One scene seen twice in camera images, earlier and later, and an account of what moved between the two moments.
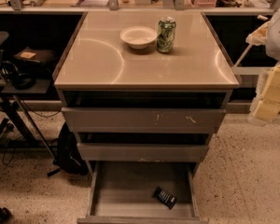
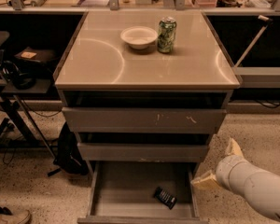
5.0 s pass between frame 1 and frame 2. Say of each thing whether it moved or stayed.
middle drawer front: stayed
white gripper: moved
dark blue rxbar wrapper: stayed
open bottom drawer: stayed
